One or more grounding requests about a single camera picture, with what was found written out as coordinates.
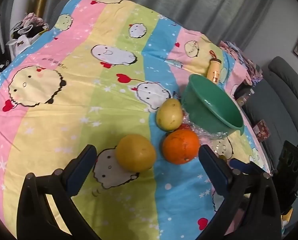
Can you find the striped cartoon printed blanket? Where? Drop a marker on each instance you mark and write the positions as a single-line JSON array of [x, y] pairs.
[[89, 92]]

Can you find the clear plastic bottle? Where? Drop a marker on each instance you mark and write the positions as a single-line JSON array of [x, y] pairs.
[[243, 97]]

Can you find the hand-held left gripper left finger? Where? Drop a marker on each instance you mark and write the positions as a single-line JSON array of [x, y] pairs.
[[80, 170]]

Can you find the white bag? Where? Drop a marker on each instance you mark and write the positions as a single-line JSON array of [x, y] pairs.
[[24, 37]]

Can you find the yellow bear-print bottle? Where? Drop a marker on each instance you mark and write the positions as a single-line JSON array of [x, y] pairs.
[[213, 67]]

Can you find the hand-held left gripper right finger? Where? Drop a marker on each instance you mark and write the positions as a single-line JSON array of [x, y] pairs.
[[213, 170]]

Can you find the yellow citrus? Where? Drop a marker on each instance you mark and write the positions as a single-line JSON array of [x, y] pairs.
[[135, 152]]

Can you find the yellow-green pear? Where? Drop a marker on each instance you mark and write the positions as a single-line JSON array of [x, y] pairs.
[[169, 115]]

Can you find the grey curtain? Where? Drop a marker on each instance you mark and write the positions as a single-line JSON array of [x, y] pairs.
[[188, 2]]

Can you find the pile of pastel clothes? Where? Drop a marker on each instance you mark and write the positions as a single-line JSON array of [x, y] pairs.
[[241, 60]]

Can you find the orange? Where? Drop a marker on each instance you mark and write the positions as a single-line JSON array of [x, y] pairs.
[[180, 146]]

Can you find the grey sofa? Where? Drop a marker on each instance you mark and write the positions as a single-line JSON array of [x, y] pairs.
[[276, 100]]

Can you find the gold patterned curtain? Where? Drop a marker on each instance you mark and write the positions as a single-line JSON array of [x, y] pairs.
[[47, 0]]

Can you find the red snack packet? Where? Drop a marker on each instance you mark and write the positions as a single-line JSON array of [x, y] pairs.
[[261, 130]]

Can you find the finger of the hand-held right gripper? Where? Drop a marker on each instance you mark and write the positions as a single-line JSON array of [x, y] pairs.
[[240, 164]]

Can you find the green plastic basin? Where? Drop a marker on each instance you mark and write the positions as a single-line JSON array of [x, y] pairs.
[[208, 105]]

